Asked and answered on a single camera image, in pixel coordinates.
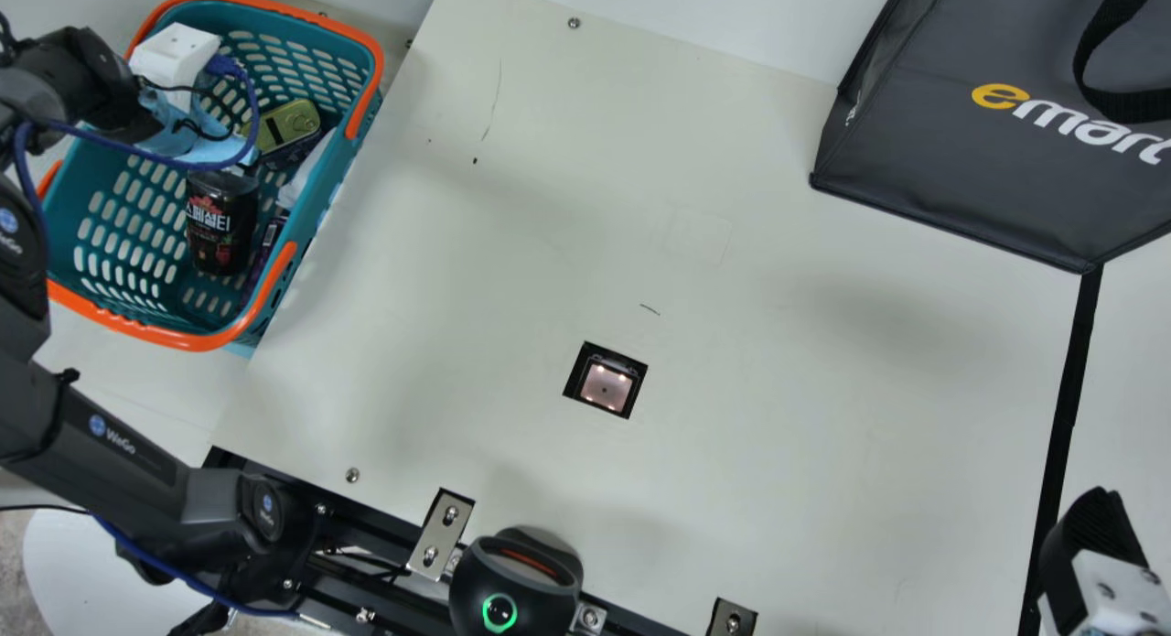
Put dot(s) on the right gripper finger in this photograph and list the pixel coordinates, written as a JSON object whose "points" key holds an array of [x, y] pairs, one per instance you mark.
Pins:
{"points": [[1089, 563]]}

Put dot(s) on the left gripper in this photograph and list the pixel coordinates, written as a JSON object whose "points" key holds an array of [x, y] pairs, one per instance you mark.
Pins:
{"points": [[188, 134]]}

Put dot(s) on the dark coffee bottle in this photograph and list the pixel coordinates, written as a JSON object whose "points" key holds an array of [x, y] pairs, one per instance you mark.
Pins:
{"points": [[220, 242]]}

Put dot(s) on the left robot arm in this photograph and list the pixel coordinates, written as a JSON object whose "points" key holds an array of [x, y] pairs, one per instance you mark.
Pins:
{"points": [[110, 453]]}

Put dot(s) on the teal shopping basket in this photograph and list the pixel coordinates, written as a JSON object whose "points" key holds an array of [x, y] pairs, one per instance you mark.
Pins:
{"points": [[357, 69]]}

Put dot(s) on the small square scanner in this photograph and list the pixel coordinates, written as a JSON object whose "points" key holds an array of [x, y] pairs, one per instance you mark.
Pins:
{"points": [[606, 384]]}

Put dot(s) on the gold rectangular tin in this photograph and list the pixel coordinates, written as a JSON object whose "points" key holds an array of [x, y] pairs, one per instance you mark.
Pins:
{"points": [[288, 123]]}

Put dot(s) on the white and blue wipes pack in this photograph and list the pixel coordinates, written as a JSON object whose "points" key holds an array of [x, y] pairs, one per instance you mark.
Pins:
{"points": [[306, 178]]}

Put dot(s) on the purple drink can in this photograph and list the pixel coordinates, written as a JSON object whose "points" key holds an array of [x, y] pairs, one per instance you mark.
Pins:
{"points": [[271, 238]]}

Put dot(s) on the black strip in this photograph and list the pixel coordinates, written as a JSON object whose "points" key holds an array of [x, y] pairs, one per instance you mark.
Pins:
{"points": [[1066, 416]]}

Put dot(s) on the black device with green light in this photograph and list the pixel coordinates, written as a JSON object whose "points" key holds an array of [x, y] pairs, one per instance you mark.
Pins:
{"points": [[512, 590]]}

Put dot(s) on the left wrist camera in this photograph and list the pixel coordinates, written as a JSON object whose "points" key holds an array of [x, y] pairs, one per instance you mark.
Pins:
{"points": [[174, 55]]}

